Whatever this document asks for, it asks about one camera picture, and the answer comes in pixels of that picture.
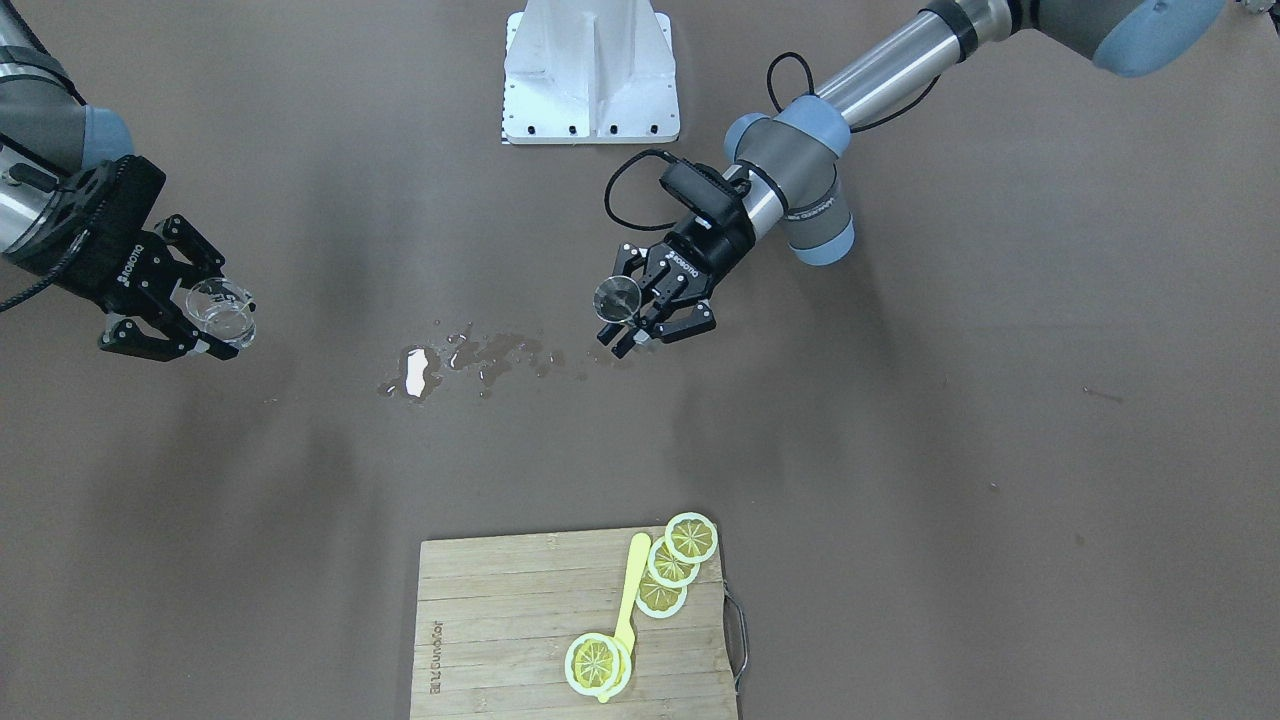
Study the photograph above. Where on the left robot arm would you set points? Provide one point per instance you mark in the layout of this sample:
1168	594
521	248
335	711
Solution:
782	168

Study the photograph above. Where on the clear glass cup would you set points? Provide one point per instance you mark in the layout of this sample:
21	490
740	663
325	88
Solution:
224	310

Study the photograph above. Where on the middle lemon slice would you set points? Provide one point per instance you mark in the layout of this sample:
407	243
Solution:
668	570

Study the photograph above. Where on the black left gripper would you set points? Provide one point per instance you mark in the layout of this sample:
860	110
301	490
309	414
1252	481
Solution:
708	253

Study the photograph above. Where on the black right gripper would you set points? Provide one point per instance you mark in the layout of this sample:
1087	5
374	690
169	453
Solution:
112	258

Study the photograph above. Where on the lemon slice on knife end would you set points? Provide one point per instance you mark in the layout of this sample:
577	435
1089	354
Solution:
596	665

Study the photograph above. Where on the bamboo cutting board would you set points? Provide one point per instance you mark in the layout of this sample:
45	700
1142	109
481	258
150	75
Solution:
496	615

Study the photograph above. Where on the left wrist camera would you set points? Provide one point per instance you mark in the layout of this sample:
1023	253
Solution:
707	194

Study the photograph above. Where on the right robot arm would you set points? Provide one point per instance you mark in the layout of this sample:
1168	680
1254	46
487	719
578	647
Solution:
50	134

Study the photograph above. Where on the yellow plastic knife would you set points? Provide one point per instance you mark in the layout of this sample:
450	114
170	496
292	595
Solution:
624	636

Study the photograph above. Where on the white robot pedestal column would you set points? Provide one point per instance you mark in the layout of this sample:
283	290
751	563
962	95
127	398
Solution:
589	72

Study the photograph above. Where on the steel jigger measuring cup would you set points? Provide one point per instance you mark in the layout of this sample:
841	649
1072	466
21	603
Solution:
617	299

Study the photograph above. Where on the lemon slice beside knife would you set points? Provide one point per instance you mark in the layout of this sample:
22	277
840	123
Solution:
658	601

